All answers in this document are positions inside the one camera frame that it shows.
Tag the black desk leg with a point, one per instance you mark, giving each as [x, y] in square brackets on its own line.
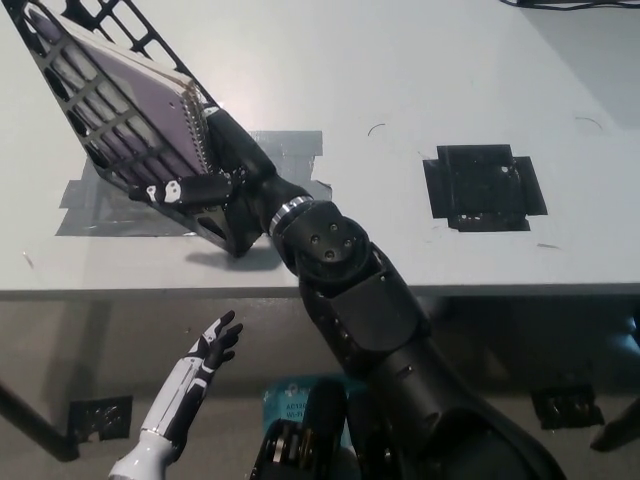
[35, 425]
[617, 425]

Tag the grey tape patch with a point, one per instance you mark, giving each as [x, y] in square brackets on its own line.
[300, 145]

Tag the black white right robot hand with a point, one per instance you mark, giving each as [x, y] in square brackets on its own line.
[245, 170]

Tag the large black tape patch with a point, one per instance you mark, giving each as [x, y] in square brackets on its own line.
[480, 185]

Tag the purple spiral notebook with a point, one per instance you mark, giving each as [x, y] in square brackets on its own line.
[150, 95]

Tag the black teal robot torso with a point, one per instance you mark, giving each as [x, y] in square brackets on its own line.
[300, 440]

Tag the black flat device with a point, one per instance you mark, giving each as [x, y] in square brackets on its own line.
[575, 2]

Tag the black floor tape patch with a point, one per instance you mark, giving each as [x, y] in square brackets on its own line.
[567, 407]
[100, 417]

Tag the black lattice file shelf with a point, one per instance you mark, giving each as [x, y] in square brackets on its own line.
[220, 230]

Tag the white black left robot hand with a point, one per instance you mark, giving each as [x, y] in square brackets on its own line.
[175, 395]

